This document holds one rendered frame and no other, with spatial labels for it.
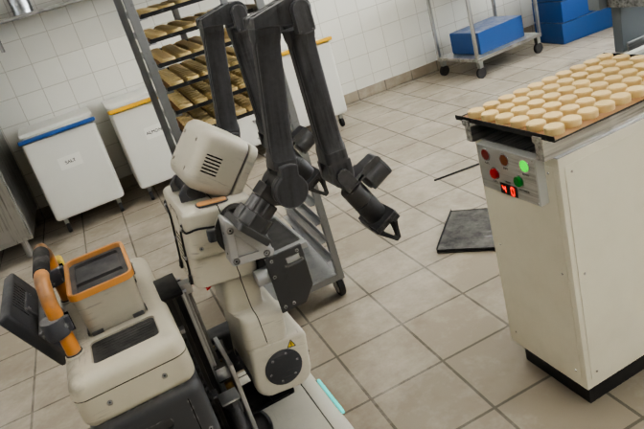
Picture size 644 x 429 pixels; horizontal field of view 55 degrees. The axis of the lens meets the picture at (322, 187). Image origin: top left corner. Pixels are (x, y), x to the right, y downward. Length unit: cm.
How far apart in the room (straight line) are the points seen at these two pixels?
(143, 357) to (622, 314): 135
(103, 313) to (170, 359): 21
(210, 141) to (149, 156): 342
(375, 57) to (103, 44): 245
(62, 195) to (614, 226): 388
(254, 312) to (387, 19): 474
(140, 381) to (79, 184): 354
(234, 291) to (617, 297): 109
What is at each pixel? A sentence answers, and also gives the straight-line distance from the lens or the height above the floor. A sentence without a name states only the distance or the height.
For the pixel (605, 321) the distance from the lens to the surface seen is 199.
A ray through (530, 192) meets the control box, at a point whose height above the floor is 73.
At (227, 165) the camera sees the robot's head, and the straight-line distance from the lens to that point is 146.
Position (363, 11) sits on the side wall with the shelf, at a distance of 598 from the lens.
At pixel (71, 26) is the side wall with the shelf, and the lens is 538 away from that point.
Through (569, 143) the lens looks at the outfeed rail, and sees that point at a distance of 170.
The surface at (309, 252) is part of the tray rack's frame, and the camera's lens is 300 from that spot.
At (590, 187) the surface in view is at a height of 72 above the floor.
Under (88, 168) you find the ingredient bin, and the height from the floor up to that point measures 43.
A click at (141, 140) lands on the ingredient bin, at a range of 482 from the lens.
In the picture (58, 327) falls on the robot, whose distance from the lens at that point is 145.
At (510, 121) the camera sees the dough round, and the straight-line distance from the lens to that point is 174.
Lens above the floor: 149
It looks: 21 degrees down
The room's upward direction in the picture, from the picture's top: 16 degrees counter-clockwise
